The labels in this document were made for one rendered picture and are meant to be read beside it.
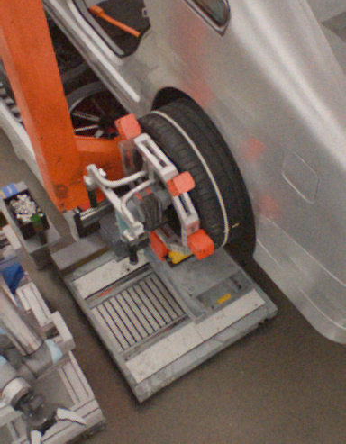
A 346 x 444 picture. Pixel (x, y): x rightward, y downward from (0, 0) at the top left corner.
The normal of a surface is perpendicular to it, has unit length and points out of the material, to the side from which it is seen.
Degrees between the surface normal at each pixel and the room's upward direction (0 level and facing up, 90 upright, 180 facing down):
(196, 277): 0
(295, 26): 24
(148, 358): 0
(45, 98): 90
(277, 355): 0
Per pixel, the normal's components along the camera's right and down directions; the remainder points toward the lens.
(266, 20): -0.44, -0.07
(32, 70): 0.55, 0.67
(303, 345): -0.04, -0.58
